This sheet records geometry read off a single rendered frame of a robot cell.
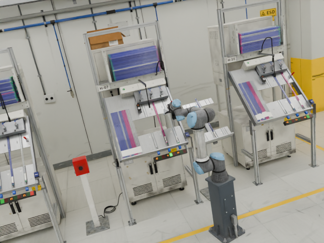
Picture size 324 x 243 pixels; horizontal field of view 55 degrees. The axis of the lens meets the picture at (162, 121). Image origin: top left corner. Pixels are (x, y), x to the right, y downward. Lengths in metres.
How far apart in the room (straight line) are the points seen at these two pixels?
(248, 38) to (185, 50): 1.54
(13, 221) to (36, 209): 0.25
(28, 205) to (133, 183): 1.09
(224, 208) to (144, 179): 1.07
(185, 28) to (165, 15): 0.38
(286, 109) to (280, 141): 0.57
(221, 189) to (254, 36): 1.84
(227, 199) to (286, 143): 1.56
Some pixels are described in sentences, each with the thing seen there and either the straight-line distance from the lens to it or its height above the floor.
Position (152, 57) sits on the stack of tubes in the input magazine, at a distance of 3.28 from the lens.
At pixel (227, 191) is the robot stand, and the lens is 2.72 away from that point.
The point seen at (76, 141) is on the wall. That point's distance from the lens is 4.96.
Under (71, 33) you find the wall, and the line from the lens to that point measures 4.69.
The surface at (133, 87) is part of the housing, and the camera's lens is 3.25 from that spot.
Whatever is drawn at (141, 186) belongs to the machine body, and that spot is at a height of 0.21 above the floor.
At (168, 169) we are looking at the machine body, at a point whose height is 0.32.
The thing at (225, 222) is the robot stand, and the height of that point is 0.17.
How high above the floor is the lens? 1.91
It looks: 18 degrees down
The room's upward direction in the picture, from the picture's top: 10 degrees counter-clockwise
